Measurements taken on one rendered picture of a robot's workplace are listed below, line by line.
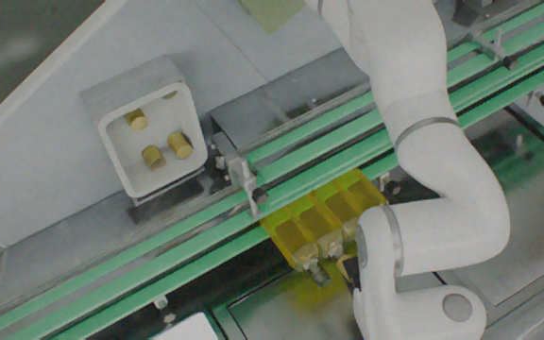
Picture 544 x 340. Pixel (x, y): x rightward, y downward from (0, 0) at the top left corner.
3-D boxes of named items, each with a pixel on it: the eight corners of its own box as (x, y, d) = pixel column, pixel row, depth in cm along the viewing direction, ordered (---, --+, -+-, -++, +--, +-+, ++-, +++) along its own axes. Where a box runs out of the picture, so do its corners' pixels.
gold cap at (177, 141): (184, 141, 133) (193, 154, 131) (168, 147, 132) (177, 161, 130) (181, 128, 131) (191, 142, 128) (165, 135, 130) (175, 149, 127)
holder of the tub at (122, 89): (123, 188, 136) (137, 212, 131) (78, 92, 115) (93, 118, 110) (195, 151, 140) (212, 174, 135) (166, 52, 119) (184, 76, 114)
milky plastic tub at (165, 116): (115, 174, 131) (131, 202, 126) (77, 93, 114) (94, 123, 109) (192, 136, 136) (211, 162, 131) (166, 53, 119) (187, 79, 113)
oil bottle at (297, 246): (246, 207, 140) (299, 279, 127) (244, 190, 136) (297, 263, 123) (269, 195, 141) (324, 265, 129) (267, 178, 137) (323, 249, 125)
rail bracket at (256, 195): (231, 195, 134) (262, 237, 126) (218, 140, 121) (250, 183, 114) (245, 188, 135) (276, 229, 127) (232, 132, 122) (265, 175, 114)
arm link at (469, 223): (379, 124, 76) (415, 227, 67) (489, 110, 77) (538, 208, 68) (366, 194, 87) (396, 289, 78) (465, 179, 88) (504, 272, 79)
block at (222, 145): (214, 167, 136) (229, 189, 132) (206, 137, 129) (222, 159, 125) (229, 160, 137) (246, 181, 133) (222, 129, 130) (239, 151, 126)
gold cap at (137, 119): (119, 108, 119) (127, 122, 116) (136, 99, 120) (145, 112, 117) (125, 121, 122) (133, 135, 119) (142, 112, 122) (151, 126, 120)
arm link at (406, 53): (392, 170, 84) (383, 84, 71) (348, 47, 98) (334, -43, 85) (465, 151, 83) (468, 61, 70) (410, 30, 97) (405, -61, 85)
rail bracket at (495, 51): (462, 41, 142) (505, 74, 134) (466, 13, 136) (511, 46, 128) (476, 33, 143) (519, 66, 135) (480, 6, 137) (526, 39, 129)
